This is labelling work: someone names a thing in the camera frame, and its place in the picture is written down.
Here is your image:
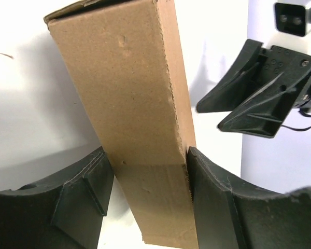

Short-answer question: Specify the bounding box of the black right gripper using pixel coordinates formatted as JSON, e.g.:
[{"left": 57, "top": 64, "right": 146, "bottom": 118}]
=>
[{"left": 196, "top": 39, "right": 311, "bottom": 138}]

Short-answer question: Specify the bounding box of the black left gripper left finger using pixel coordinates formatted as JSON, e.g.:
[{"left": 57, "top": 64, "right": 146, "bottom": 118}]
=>
[{"left": 0, "top": 148, "right": 114, "bottom": 248}]

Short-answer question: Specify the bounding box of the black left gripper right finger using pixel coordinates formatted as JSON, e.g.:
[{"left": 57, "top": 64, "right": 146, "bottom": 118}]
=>
[{"left": 188, "top": 147, "right": 311, "bottom": 249}]

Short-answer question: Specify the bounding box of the brown cardboard paper box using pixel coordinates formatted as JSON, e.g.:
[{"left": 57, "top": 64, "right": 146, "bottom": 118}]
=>
[{"left": 44, "top": 1, "right": 198, "bottom": 248}]

